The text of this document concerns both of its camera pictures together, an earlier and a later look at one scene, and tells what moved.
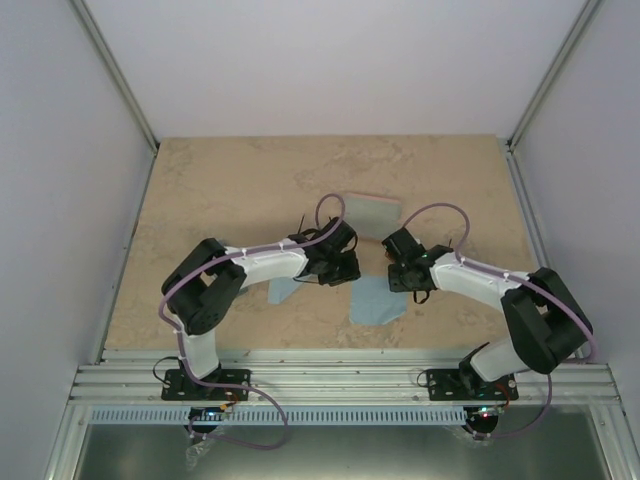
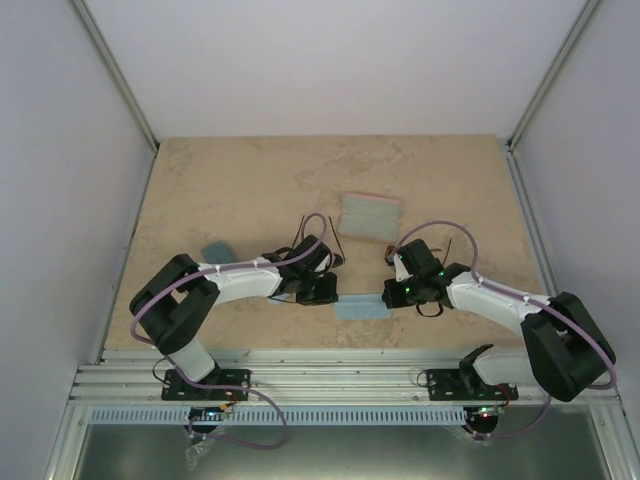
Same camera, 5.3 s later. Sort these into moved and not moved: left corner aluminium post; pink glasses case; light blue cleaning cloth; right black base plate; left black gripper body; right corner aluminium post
Moved: light blue cleaning cloth; left black gripper body
Not moved: pink glasses case; left corner aluminium post; right corner aluminium post; right black base plate
